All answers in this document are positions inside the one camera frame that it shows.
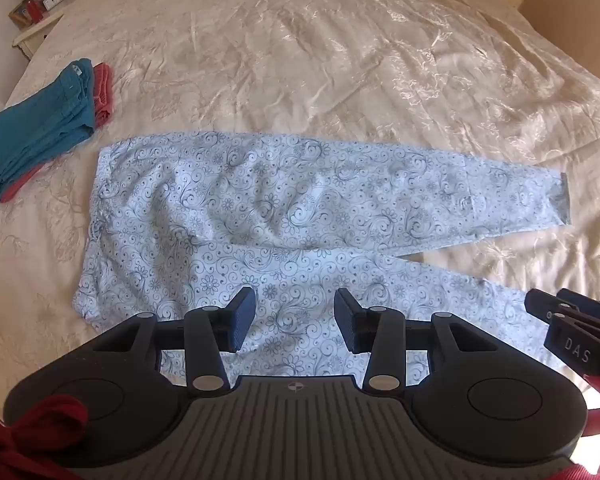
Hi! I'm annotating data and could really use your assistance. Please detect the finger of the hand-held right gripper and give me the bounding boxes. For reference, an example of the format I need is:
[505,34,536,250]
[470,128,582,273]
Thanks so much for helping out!
[524,288,600,329]
[543,313,600,376]

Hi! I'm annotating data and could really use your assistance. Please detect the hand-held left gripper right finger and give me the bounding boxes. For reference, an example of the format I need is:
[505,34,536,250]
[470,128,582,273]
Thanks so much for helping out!
[333,288,501,394]

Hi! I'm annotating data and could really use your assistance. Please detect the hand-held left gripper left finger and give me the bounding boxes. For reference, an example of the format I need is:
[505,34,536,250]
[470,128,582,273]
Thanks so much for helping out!
[92,286,257,395]

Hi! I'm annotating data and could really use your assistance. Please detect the light blue floral pants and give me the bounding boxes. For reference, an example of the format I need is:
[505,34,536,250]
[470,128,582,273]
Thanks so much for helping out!
[71,131,574,380]

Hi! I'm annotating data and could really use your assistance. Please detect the folded teal pants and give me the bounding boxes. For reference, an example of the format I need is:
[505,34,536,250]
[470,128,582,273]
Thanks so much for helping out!
[0,58,97,206]

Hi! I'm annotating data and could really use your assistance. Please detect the person's red clothing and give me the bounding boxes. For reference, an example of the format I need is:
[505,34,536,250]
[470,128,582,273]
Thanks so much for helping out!
[0,394,89,480]

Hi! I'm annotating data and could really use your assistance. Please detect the cream embroidered bedspread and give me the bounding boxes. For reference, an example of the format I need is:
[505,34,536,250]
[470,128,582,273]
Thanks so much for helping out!
[0,0,600,421]

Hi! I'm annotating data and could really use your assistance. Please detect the folded coral red garment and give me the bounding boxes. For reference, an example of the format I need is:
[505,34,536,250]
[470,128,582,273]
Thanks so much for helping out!
[0,62,114,204]

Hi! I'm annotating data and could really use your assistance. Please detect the red picture frame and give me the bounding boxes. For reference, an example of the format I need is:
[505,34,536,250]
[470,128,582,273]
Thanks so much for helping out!
[8,0,44,27]

